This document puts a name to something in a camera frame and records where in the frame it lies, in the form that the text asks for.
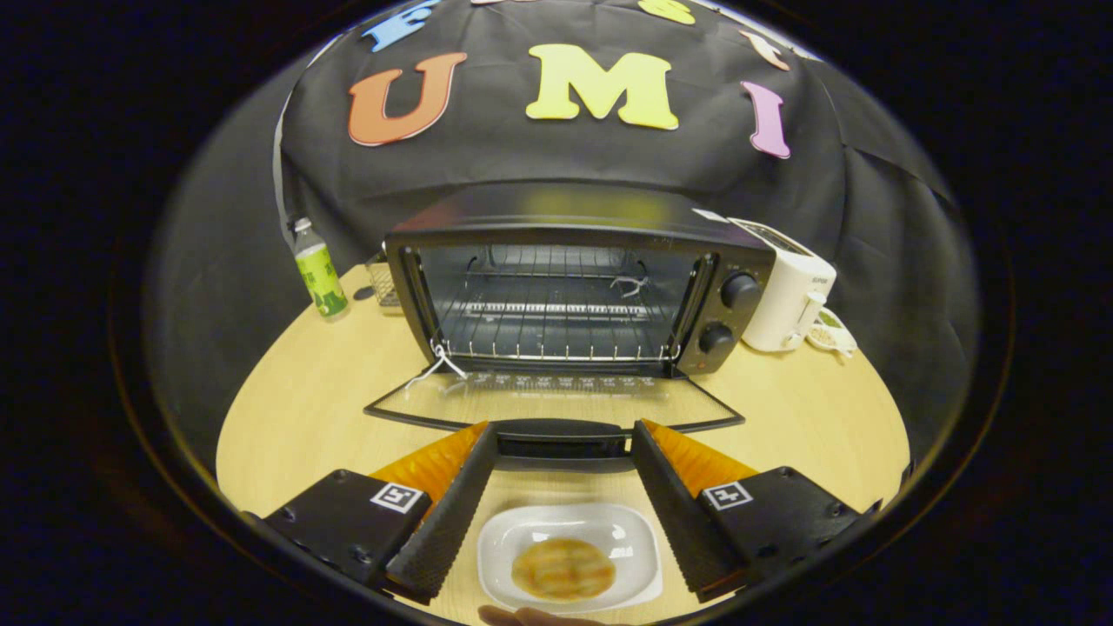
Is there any white divided snack dish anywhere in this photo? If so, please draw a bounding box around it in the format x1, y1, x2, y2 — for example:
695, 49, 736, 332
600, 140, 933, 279
804, 306, 859, 359

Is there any white rectangular plate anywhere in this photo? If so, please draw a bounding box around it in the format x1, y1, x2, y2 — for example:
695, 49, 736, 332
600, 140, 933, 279
477, 503, 663, 614

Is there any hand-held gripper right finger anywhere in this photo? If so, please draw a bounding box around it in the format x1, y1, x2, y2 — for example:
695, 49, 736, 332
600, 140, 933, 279
630, 419, 881, 603

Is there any green label plastic bottle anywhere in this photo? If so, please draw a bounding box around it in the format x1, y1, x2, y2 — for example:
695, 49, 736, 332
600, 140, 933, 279
291, 217, 350, 321

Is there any black toaster oven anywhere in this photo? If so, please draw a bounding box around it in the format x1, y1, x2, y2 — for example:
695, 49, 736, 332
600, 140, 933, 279
363, 183, 777, 462

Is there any white pop-up toaster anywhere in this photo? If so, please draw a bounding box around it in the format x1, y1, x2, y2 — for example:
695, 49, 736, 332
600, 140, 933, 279
729, 217, 837, 353

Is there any golden round bun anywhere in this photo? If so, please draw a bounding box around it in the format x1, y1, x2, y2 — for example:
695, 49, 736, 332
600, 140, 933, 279
511, 537, 616, 601

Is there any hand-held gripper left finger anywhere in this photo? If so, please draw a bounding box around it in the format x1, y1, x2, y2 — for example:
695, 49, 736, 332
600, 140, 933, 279
246, 423, 498, 607

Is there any small clear container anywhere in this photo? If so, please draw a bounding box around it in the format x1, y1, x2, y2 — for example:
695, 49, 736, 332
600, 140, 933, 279
365, 252, 403, 310

